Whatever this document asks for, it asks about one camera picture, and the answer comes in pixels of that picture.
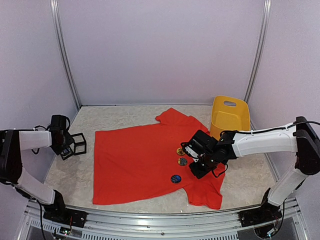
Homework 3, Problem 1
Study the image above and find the yellow plastic basket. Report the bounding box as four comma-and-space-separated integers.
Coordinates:
209, 95, 251, 140

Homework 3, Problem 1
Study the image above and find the right aluminium corner post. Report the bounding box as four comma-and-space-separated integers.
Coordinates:
243, 0, 272, 102

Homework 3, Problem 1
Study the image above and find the black display box right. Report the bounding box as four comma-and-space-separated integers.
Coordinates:
71, 132, 87, 156

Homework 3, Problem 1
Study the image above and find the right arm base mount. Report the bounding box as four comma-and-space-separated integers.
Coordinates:
239, 188, 283, 227

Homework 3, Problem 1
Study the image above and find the red t-shirt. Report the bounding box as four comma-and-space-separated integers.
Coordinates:
92, 108, 225, 210

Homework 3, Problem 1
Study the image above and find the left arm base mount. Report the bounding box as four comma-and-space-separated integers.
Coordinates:
43, 190, 88, 228

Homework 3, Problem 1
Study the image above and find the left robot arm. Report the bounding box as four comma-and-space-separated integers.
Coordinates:
0, 114, 74, 223

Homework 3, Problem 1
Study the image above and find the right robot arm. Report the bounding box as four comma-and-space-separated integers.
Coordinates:
181, 116, 320, 222

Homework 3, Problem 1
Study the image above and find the black display box left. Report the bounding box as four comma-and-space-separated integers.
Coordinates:
60, 147, 74, 161

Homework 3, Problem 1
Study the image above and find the blue starry round brooch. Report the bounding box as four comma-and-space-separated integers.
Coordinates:
170, 174, 182, 184

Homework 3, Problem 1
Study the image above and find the aluminium front rail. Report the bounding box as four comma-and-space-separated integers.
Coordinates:
14, 197, 311, 240

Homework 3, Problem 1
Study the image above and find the yellow round brooch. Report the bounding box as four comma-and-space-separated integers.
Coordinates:
176, 148, 185, 156

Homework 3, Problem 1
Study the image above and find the black display box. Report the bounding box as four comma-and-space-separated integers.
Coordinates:
71, 132, 87, 156
60, 147, 74, 161

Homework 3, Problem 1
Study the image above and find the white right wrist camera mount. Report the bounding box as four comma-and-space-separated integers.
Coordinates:
182, 146, 200, 163

